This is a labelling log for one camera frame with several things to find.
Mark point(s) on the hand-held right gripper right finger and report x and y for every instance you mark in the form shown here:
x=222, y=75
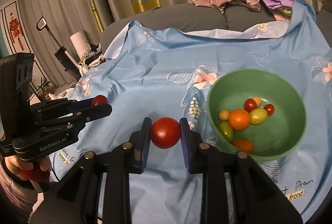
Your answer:
x=185, y=147

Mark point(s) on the potted plant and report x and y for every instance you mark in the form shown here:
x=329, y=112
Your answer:
x=42, y=87

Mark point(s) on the black and white clothes pile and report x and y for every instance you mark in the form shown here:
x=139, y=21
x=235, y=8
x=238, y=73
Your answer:
x=90, y=59

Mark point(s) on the large green tomato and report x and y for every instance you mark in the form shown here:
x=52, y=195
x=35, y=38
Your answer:
x=258, y=116

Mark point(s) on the white crumpled cloth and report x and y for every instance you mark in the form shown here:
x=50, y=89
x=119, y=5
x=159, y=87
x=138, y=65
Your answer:
x=62, y=94

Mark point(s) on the blue floral bed sheet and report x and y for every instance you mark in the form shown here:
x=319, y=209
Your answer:
x=155, y=78

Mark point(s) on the person's left forearm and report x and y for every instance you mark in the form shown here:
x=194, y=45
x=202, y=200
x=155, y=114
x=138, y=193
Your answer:
x=13, y=195

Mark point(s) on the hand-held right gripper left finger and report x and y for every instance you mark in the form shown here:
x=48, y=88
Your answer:
x=145, y=147

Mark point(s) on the grey sofa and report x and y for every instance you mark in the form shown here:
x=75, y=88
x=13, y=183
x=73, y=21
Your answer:
x=181, y=18

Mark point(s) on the orange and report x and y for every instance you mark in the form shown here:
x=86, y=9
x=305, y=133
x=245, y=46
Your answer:
x=239, y=119
x=243, y=145

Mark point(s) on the person's left hand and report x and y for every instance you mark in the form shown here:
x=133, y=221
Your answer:
x=15, y=164

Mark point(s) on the red knot wall ornament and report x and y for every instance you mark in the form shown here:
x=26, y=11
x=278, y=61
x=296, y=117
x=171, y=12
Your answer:
x=15, y=26

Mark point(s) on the white cylinder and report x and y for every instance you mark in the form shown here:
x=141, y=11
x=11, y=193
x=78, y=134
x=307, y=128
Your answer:
x=79, y=42

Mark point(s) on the small red tomato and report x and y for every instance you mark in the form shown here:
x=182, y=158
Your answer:
x=269, y=109
x=99, y=99

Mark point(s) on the small yellow fruit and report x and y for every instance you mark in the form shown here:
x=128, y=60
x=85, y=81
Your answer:
x=224, y=115
x=258, y=101

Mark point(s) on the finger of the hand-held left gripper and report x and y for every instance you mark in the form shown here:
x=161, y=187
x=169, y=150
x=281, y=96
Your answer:
x=59, y=105
x=98, y=111

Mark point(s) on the green plastic bowl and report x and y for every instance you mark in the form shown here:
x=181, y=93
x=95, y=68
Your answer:
x=285, y=115

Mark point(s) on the black stick vacuum cleaner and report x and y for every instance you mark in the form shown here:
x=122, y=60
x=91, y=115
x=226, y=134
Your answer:
x=62, y=56

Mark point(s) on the yellow-green cloth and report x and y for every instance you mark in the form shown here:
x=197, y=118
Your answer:
x=286, y=10

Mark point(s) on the small green fruit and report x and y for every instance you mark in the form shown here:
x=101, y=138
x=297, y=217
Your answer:
x=226, y=131

